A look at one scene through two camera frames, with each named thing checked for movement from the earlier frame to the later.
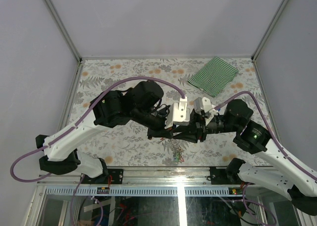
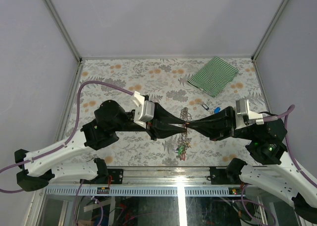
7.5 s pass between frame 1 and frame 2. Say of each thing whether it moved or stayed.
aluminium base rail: stayed
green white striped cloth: stayed
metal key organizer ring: moved
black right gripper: moved
